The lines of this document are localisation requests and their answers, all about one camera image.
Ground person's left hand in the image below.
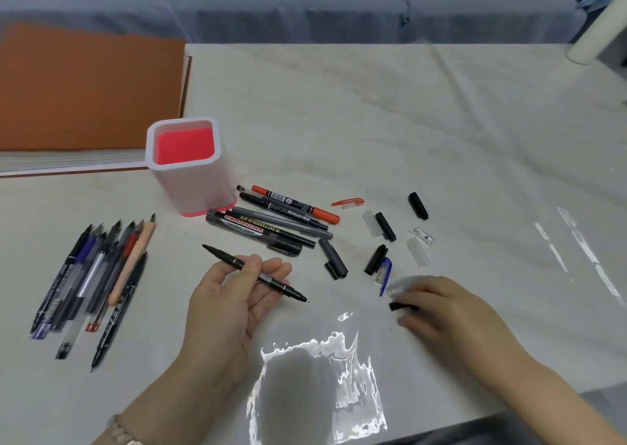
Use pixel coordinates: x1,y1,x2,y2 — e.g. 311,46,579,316
120,253,294,445

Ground person's right hand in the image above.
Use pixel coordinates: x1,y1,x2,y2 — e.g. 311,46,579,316
387,275,536,393

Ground slim black marker pen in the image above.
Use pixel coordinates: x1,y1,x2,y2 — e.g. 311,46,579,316
223,210,317,250
238,192,330,231
201,244,308,305

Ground clear clip pen cap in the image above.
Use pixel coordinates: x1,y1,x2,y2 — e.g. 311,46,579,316
409,226,436,248

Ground black whiteboard marker pen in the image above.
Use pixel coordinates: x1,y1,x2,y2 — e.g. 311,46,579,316
205,209,304,257

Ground pile of pen caps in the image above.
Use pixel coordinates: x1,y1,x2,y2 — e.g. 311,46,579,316
318,208,432,313

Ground wide black pen cap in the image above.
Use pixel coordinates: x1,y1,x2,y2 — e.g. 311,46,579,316
408,191,430,222

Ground red black marker pen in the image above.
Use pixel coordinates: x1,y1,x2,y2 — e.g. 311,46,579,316
250,184,341,225

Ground row of pens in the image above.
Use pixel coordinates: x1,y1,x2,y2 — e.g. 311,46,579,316
29,213,157,374

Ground red white pen holder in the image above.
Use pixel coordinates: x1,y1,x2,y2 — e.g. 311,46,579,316
146,116,238,217

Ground white table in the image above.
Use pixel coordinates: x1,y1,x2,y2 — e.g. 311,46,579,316
0,42,627,445

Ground orange cover binder album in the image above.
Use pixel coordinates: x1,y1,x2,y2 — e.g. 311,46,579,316
0,22,193,178

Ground large white roll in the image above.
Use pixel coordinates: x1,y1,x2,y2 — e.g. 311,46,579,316
566,0,627,66

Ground pale bead bracelet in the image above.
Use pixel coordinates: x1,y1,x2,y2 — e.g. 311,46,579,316
105,414,144,445

